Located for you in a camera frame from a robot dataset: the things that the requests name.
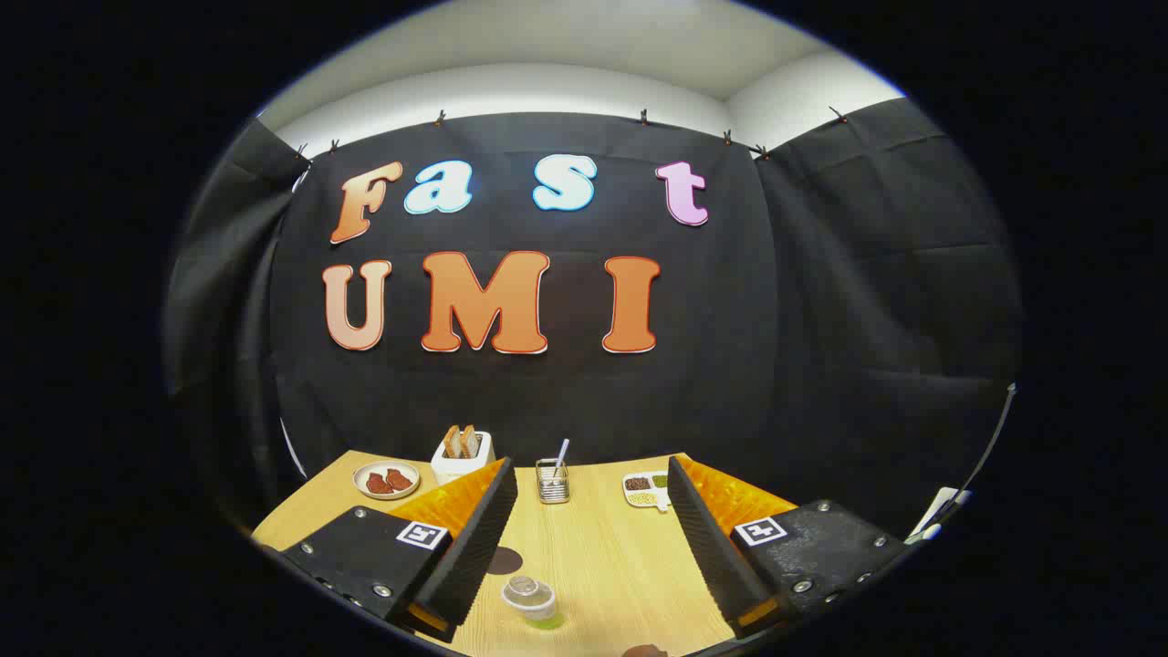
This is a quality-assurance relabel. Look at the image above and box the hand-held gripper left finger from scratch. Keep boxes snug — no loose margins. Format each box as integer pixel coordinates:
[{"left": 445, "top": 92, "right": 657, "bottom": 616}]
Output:
[{"left": 281, "top": 456, "right": 519, "bottom": 645}]

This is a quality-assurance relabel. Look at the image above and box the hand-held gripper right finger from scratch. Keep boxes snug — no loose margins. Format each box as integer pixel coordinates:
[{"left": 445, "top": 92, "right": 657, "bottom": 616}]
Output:
[{"left": 666, "top": 454, "right": 906, "bottom": 640}]

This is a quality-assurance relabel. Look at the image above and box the clear juice bottle green base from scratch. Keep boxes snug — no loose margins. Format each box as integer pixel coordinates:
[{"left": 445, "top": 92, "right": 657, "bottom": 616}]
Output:
[{"left": 501, "top": 575, "right": 559, "bottom": 631}]

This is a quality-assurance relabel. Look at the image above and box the white toaster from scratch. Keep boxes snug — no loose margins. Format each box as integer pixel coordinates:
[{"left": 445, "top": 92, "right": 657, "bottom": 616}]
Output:
[{"left": 431, "top": 431, "right": 496, "bottom": 486}]

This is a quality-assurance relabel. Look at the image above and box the white divided dish with beans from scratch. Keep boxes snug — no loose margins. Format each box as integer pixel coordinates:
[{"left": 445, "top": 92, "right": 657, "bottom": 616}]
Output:
[{"left": 622, "top": 472, "right": 673, "bottom": 513}]

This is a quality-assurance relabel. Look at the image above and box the wooden table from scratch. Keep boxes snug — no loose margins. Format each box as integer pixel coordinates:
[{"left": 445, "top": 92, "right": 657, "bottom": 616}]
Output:
[{"left": 251, "top": 450, "right": 804, "bottom": 657}]

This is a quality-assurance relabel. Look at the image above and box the small beige round plate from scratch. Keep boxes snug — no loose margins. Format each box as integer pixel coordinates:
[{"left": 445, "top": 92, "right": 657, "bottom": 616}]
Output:
[{"left": 352, "top": 461, "right": 422, "bottom": 501}]

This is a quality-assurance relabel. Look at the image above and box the white sheet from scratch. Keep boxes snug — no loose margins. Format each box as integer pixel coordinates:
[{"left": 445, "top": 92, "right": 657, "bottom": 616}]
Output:
[{"left": 908, "top": 486, "right": 973, "bottom": 546}]

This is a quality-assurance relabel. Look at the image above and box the metal wire utensil holder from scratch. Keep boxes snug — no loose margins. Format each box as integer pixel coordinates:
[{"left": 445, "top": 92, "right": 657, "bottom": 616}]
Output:
[{"left": 536, "top": 458, "right": 571, "bottom": 506}]

